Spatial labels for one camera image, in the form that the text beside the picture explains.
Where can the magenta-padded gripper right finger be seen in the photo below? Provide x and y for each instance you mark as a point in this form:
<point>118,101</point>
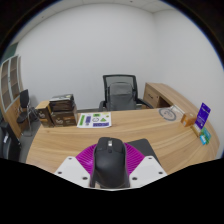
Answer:
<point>140,165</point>

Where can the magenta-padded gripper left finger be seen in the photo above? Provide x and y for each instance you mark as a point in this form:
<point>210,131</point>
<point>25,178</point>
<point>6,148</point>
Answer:
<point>81,165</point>

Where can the black computer mouse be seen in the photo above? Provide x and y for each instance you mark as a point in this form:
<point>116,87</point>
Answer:
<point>110,163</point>

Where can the dark grey mouse pad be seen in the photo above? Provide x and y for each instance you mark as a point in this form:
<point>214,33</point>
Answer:
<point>146,146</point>

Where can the white printed paper sheet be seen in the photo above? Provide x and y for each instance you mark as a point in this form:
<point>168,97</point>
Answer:
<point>94,120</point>

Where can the wide brown cardboard box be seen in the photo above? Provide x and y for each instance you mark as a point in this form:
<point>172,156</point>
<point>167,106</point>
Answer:
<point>65,118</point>

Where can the round grey flat disc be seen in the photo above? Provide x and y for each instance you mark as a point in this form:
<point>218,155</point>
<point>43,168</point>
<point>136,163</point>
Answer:
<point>168,113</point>

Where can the tall brown cardboard box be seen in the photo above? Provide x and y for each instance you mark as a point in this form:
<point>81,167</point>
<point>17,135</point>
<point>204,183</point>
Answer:
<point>45,115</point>

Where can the black flat box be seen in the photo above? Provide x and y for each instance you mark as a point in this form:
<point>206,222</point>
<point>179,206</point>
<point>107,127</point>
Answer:
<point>62,102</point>

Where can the small orange box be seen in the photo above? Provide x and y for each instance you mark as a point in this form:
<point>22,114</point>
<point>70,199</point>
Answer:
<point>188,120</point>

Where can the grey backpack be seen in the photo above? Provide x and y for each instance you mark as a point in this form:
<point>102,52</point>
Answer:
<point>121,96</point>

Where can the teal packet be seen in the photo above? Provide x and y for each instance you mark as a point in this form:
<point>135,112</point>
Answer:
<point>205,136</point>

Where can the wooden side desk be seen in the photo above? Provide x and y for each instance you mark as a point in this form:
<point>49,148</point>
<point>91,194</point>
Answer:
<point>163,93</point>

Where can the purple standing sign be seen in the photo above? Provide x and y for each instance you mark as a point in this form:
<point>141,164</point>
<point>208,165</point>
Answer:
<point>202,116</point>

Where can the black visitor chair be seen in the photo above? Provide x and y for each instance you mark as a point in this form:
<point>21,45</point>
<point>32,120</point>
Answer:
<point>24,98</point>

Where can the black mesh office chair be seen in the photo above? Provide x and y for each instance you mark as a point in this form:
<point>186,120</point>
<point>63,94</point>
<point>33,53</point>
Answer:
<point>119,78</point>

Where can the wooden glass-door shelf cabinet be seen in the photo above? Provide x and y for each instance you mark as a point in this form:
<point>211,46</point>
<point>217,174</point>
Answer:
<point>10,90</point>

